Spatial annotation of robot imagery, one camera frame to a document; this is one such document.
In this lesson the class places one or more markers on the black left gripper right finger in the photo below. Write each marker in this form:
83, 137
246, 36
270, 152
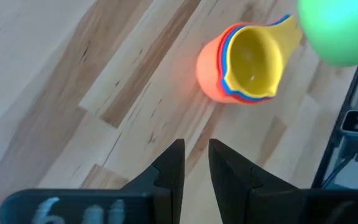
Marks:
232, 186

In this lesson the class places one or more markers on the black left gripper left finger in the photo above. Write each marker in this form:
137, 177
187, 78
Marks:
169, 186

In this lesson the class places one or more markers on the blue measuring cup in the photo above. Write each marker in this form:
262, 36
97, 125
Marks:
224, 74

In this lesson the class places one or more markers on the orange measuring cup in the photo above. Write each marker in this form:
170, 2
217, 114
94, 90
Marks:
207, 71

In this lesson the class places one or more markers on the yellow measuring cup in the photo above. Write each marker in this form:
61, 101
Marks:
253, 62

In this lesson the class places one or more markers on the green measuring cup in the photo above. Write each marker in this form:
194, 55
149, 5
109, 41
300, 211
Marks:
337, 31

